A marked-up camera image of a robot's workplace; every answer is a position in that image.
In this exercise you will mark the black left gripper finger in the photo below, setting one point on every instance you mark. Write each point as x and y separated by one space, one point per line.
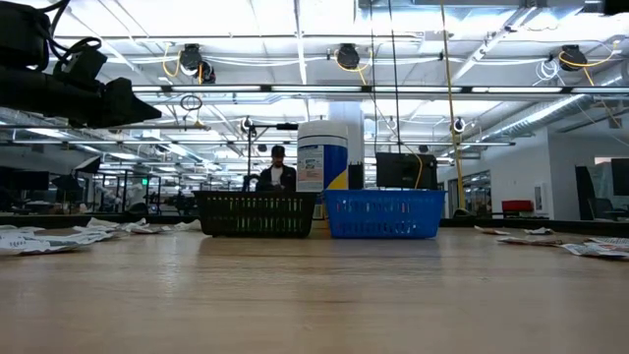
123 122
128 100

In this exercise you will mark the white first aid packet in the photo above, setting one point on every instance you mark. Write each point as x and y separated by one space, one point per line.
19 229
491 230
609 240
594 251
539 230
103 224

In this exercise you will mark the white green striped packet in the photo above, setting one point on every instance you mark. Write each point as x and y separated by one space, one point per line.
186 226
140 227

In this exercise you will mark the white disinfecting wipes canister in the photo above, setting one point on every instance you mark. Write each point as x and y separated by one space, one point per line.
322 147

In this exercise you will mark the brown-edged packet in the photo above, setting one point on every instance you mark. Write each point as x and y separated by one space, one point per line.
531 241

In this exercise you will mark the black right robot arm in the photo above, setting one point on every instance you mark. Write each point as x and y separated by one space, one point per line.
616 6

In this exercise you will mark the black monitor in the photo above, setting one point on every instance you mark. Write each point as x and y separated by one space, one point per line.
398 172
24 180
620 177

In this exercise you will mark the small round ceiling reel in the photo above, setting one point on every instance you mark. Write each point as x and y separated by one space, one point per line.
246 124
458 125

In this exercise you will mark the large white blue-print packet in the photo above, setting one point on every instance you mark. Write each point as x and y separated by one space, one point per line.
44 243

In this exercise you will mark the black plastic basket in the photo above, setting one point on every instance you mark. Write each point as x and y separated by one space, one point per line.
255 216

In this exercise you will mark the person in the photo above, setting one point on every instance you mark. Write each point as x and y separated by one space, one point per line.
277 179

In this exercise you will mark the long ceiling light bar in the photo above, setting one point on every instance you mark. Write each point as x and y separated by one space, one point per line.
314 89

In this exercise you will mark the black partition panel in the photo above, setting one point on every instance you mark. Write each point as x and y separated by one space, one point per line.
356 177

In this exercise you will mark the blue plastic basket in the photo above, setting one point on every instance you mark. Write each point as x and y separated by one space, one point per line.
383 216

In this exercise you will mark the red box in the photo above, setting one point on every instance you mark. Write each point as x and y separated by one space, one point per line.
517 206

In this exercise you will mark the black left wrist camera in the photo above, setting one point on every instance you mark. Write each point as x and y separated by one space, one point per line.
81 69

